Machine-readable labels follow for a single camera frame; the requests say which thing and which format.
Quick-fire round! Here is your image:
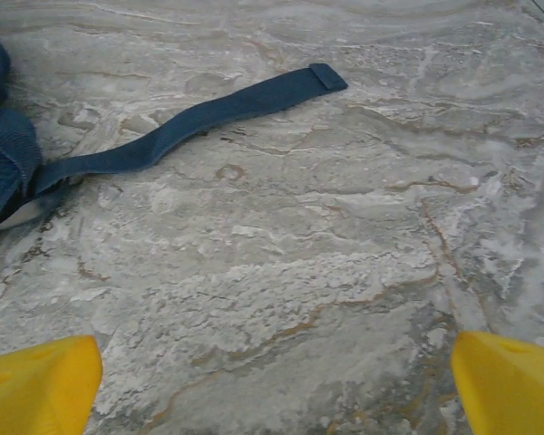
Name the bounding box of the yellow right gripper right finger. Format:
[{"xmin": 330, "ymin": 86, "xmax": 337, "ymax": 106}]
[{"xmin": 451, "ymin": 330, "xmax": 544, "ymax": 435}]

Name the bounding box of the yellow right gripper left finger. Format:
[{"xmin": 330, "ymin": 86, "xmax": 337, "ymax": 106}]
[{"xmin": 0, "ymin": 334, "xmax": 104, "ymax": 435}]

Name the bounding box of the navy blue student backpack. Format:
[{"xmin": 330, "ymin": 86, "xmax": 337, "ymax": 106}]
[{"xmin": 0, "ymin": 26, "xmax": 349, "ymax": 237}]

